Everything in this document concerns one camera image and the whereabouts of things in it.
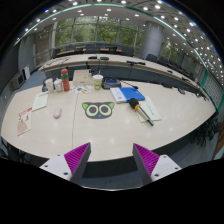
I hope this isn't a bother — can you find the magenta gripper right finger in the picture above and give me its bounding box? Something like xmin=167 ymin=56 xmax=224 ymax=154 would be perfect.
xmin=132 ymin=143 xmax=181 ymax=185

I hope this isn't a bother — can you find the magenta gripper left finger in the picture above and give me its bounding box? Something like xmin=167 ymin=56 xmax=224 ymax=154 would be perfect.
xmin=41 ymin=143 xmax=91 ymax=184

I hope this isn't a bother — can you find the white paper sheet right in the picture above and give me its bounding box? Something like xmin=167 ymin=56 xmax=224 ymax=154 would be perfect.
xmin=137 ymin=97 xmax=161 ymax=122

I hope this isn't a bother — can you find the white paper sheet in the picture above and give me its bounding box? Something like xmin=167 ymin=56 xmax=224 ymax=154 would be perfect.
xmin=137 ymin=97 xmax=161 ymax=122
xmin=32 ymin=92 xmax=48 ymax=111

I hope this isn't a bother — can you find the red white leaflet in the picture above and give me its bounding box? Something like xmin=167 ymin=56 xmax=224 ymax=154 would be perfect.
xmin=17 ymin=108 xmax=32 ymax=136

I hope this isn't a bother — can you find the black orange microphone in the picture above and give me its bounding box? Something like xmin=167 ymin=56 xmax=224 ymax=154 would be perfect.
xmin=129 ymin=98 xmax=154 ymax=126

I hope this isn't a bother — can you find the white paper sheet left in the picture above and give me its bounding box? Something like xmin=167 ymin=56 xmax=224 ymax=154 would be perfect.
xmin=32 ymin=92 xmax=48 ymax=111

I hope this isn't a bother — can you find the colourful flyer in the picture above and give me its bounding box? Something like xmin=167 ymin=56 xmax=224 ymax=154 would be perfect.
xmin=70 ymin=85 xmax=91 ymax=94

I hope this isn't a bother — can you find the blue folder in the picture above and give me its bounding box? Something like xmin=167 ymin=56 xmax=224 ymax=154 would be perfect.
xmin=119 ymin=87 xmax=145 ymax=102

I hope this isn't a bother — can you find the white booklet under folder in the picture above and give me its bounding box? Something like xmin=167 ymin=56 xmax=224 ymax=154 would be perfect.
xmin=110 ymin=88 xmax=126 ymax=103

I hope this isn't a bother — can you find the white cup with lid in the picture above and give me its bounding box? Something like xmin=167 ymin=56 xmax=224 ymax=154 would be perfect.
xmin=54 ymin=78 xmax=63 ymax=92

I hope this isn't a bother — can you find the cardboard box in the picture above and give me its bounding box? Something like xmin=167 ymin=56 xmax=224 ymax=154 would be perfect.
xmin=73 ymin=69 xmax=93 ymax=86

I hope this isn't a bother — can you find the paper cup green sleeve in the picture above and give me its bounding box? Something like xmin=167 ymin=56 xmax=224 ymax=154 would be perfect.
xmin=93 ymin=75 xmax=103 ymax=90

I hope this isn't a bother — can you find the black conference phone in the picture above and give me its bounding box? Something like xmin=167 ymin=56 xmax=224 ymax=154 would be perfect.
xmin=102 ymin=77 xmax=121 ymax=89

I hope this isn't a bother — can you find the red thermos bottle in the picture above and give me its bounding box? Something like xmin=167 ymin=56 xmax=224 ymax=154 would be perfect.
xmin=61 ymin=68 xmax=70 ymax=92

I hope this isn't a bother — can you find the long curved conference desk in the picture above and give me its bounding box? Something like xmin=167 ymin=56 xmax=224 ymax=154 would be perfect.
xmin=40 ymin=54 xmax=206 ymax=97

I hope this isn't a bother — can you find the grey round pillar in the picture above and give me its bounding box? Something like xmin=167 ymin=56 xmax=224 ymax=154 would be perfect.
xmin=139 ymin=21 xmax=164 ymax=59

